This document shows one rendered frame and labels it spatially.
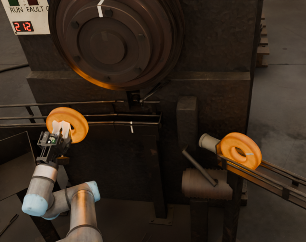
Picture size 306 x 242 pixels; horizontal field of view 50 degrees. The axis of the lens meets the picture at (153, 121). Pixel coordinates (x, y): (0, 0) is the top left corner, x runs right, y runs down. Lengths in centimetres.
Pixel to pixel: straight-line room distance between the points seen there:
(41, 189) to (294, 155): 164
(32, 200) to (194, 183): 65
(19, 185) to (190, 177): 70
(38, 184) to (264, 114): 182
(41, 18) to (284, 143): 168
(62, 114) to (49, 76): 33
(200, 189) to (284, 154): 99
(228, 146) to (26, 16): 92
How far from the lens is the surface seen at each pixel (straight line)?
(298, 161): 225
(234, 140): 120
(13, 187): 147
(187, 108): 129
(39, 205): 109
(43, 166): 113
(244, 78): 133
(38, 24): 142
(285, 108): 262
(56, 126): 124
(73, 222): 96
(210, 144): 130
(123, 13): 102
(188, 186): 139
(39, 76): 153
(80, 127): 124
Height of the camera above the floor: 161
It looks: 41 degrees down
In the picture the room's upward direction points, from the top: 8 degrees counter-clockwise
